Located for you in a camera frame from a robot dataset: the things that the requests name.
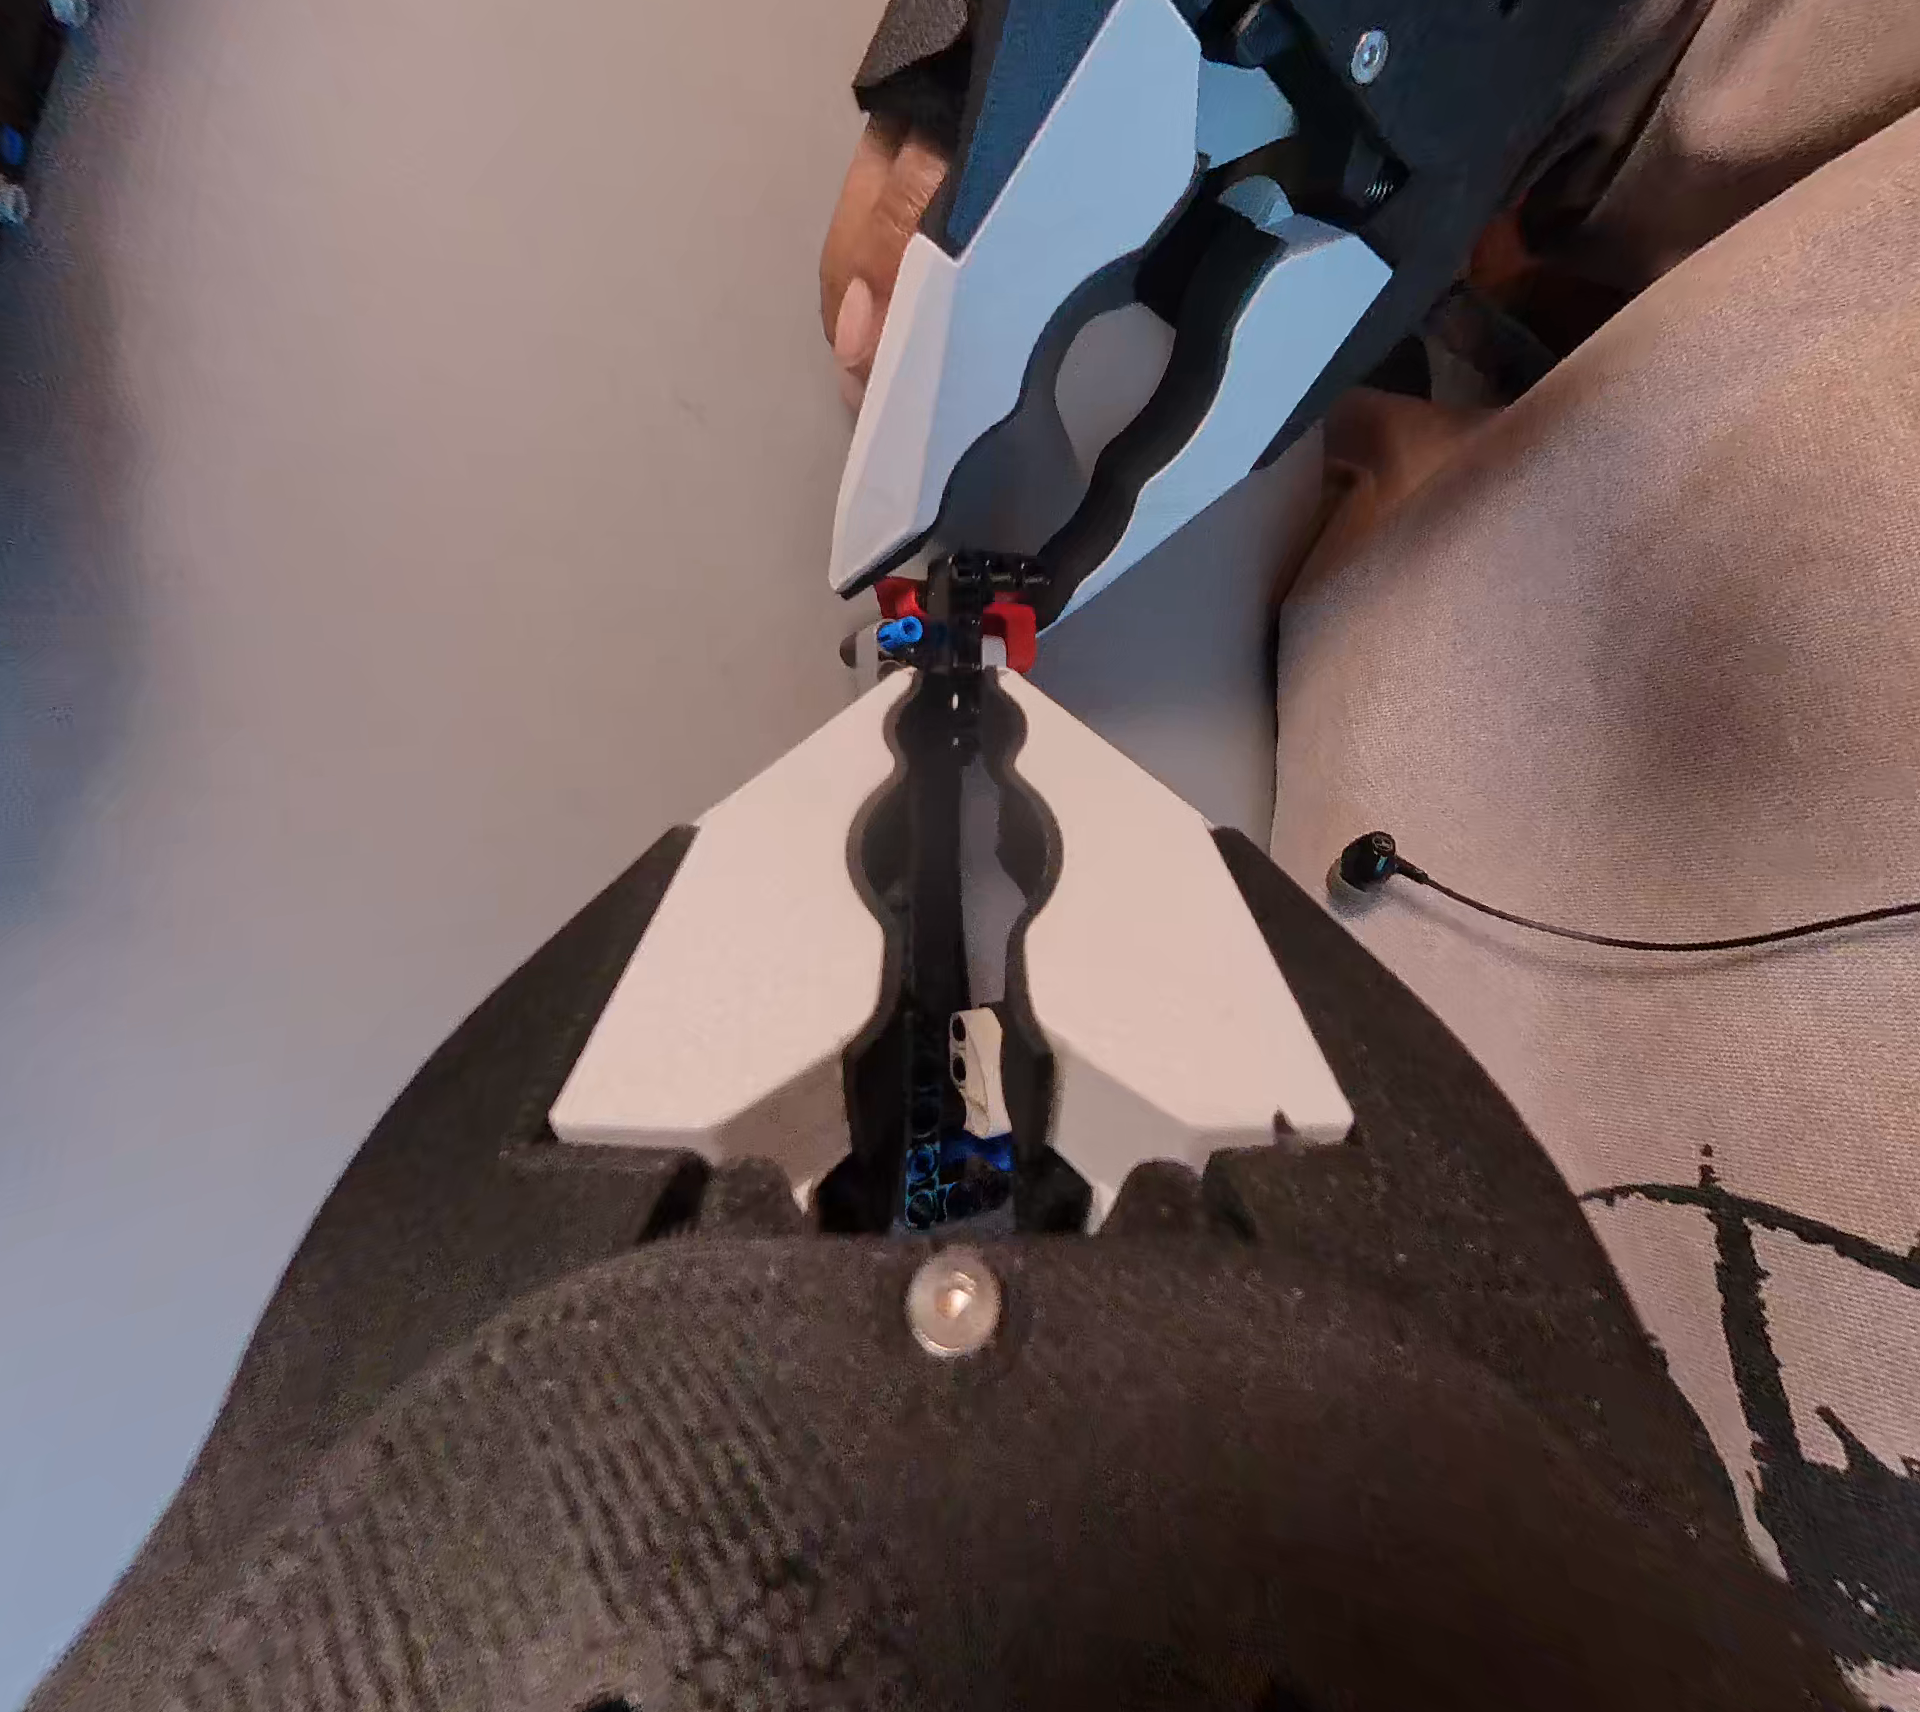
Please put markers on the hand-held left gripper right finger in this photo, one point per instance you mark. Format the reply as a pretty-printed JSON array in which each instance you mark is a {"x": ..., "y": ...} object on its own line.
[{"x": 1185, "y": 992}]

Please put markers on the beige sweatshirt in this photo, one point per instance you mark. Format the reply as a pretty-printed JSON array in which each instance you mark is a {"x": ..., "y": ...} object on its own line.
[{"x": 1574, "y": 632}]

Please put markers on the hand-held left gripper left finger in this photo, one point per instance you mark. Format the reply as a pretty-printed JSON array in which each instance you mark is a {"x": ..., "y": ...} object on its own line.
[{"x": 735, "y": 992}]

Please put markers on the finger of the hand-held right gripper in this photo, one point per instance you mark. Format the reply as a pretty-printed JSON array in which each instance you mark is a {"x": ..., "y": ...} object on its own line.
[
  {"x": 1275, "y": 347},
  {"x": 1050, "y": 182}
]

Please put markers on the person's right forearm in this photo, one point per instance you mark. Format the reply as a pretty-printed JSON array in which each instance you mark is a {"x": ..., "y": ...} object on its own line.
[{"x": 1770, "y": 16}]

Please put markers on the red black lego subassembly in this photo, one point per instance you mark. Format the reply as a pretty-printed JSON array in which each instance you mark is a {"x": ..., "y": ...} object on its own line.
[{"x": 949, "y": 632}]

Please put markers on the person's right hand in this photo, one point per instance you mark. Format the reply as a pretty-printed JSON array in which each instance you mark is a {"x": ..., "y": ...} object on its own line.
[{"x": 884, "y": 227}]

